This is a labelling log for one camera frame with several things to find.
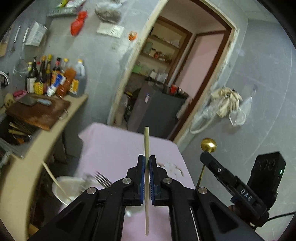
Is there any dark glass bottle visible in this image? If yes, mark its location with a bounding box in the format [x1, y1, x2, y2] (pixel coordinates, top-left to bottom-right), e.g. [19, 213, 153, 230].
[26, 56, 38, 93]

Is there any yellow-label sauce bottle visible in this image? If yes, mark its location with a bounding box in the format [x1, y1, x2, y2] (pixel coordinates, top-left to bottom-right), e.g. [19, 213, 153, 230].
[34, 55, 46, 95]

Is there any white plastic utensil caddy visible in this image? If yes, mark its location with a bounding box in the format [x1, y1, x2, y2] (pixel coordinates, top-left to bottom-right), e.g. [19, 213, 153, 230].
[52, 175, 105, 205]

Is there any black camera box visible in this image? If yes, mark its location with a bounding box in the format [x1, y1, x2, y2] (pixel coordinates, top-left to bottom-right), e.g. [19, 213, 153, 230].
[247, 152, 286, 210]

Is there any large dark soy jug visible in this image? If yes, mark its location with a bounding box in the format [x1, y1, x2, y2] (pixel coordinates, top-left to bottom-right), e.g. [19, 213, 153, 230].
[69, 59, 87, 97]

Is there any wire mesh strainer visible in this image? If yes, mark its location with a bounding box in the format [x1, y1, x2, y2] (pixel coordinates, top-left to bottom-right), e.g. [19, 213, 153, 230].
[12, 26, 30, 79]

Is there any grey wall spice rack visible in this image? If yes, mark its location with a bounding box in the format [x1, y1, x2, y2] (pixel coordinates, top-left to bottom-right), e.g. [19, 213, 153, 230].
[47, 6, 82, 18]

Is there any wooden shelf unit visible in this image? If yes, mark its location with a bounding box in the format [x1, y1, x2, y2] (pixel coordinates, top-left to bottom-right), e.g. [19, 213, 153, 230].
[132, 16, 193, 84]

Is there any white bowl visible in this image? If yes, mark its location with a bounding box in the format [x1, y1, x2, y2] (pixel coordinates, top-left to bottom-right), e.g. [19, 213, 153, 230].
[52, 176, 85, 206]

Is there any cleaver knife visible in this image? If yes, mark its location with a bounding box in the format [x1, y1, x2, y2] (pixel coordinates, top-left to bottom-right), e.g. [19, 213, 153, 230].
[18, 95, 52, 106]

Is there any bag of dried goods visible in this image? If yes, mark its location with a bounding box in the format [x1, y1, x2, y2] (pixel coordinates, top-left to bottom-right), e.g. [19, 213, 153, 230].
[95, 1, 122, 23]

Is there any white wall switch plate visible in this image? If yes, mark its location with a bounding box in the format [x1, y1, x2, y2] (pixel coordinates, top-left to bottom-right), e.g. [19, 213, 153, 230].
[96, 22, 125, 38]

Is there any gold spoon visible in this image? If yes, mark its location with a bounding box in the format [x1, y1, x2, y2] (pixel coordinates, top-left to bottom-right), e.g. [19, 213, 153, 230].
[196, 138, 217, 189]

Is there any wooden cutting board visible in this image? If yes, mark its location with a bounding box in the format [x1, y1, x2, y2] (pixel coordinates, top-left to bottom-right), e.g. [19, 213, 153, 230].
[6, 94, 71, 131]

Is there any wooden chopstick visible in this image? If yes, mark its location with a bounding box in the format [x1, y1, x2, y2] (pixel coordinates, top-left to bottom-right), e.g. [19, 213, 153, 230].
[144, 126, 150, 236]

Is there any red plastic bag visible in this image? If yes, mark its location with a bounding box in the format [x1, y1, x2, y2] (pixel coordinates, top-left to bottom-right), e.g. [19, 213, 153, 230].
[70, 11, 88, 36]

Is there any white tube bottle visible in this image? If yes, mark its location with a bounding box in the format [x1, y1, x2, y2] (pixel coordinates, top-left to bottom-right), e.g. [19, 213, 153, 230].
[46, 74, 66, 97]

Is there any orange sauce packet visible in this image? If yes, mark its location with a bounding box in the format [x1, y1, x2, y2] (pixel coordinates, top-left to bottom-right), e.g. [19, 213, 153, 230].
[56, 67, 76, 99]

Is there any grey mini fridge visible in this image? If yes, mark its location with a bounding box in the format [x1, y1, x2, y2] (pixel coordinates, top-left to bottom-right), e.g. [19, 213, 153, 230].
[127, 82, 186, 138]

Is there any steel fork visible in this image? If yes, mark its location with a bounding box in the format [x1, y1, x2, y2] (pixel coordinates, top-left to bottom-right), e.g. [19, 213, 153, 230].
[94, 171, 112, 188]

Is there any clear plastic bag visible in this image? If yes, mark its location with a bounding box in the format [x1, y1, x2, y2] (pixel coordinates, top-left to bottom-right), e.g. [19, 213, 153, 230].
[229, 89, 256, 127]

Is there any chopstick in bowl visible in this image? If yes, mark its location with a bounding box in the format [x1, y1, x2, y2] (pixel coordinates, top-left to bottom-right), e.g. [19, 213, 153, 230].
[42, 161, 72, 201]

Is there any pink floral tablecloth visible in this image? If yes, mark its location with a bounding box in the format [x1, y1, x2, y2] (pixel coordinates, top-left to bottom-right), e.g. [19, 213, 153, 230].
[58, 122, 196, 241]

